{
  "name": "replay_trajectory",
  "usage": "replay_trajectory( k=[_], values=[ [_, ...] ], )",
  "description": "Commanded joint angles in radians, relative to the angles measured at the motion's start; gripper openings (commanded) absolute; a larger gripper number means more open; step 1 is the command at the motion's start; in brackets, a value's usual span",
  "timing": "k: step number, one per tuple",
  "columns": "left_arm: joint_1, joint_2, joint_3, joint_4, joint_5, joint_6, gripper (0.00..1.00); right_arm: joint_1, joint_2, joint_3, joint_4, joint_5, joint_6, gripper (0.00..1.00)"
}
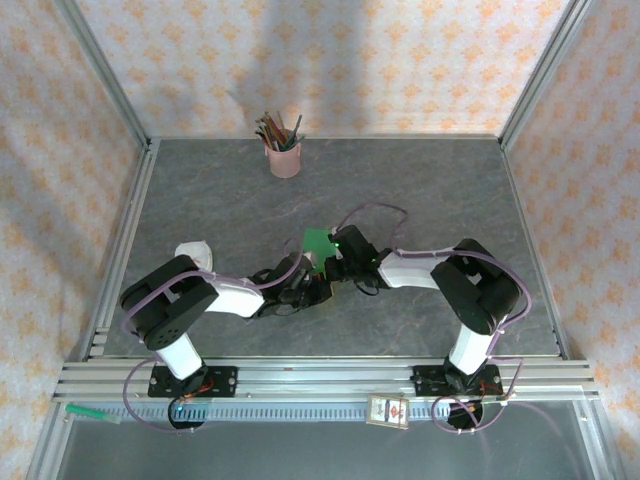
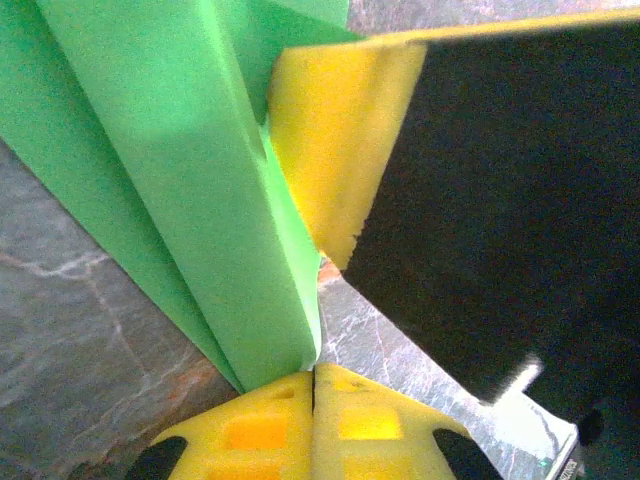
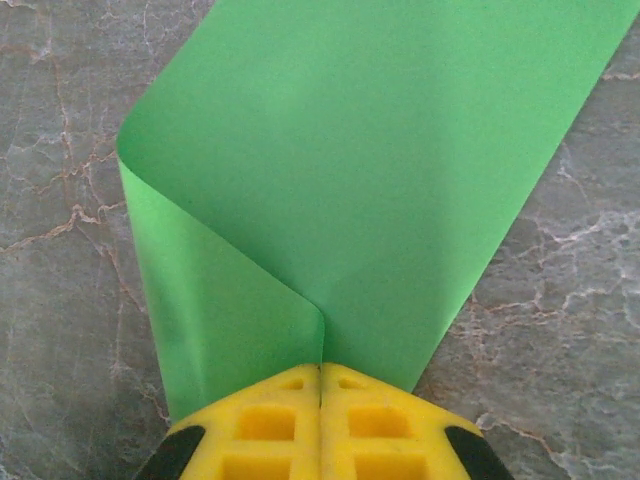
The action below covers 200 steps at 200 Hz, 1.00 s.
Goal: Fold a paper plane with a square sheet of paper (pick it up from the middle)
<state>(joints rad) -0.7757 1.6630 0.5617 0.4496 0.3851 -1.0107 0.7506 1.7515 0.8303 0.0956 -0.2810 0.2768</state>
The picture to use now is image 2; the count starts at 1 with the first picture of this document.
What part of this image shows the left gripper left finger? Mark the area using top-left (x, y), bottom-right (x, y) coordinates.
top-left (124, 370), bottom-right (316, 480)

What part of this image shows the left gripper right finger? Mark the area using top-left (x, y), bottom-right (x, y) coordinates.
top-left (312, 362), bottom-right (507, 480)

